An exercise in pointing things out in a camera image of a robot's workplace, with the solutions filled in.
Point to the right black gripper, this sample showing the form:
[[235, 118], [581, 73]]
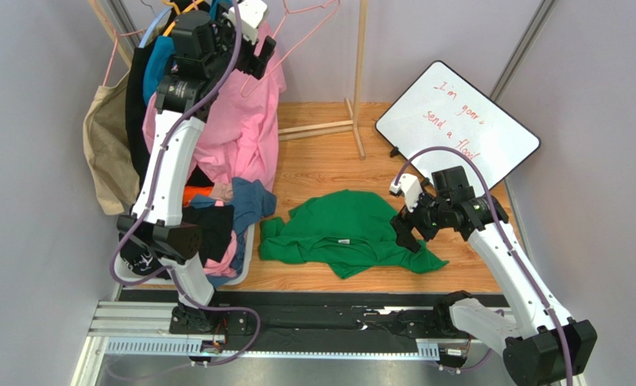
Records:
[[413, 218]]

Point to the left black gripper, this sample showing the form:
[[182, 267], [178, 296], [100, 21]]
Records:
[[253, 64]]

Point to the pink wire hanger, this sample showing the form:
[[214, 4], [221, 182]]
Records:
[[291, 48]]

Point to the green t shirt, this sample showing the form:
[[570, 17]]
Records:
[[347, 230]]

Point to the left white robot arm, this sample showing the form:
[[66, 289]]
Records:
[[155, 221]]

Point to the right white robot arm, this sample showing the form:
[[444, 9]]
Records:
[[542, 343]]

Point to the pink t shirt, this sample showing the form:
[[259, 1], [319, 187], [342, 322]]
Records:
[[240, 138]]

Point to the yellow hanger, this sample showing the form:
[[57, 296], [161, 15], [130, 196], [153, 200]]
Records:
[[188, 17]]

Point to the teal blue shirt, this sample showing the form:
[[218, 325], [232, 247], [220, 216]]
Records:
[[187, 51]]

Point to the pink hanger of beige garment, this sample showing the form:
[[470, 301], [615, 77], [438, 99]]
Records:
[[120, 51]]

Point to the white board with red writing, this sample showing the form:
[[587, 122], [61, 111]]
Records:
[[443, 121]]

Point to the wooden clothes rack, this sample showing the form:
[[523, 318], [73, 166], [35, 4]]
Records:
[[306, 131]]

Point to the blue grey garment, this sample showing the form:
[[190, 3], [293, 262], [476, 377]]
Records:
[[251, 203]]

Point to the orange garment in basket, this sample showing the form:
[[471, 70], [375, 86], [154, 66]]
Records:
[[190, 192]]

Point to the black hanging garment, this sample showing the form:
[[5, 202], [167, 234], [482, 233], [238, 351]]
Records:
[[135, 118]]

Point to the black garment in basket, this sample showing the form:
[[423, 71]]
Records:
[[216, 224]]

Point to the beige hanging garment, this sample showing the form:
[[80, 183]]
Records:
[[106, 149]]

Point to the pink garment in basket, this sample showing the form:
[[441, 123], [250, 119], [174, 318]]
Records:
[[223, 195]]

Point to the white laundry basket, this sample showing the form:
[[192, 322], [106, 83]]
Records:
[[124, 273]]

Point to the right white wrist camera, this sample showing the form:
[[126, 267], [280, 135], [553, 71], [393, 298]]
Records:
[[409, 187]]

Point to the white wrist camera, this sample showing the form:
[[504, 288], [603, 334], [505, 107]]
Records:
[[252, 14], [409, 187]]

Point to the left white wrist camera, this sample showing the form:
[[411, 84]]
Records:
[[252, 14]]

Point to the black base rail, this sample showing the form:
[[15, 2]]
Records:
[[305, 322]]

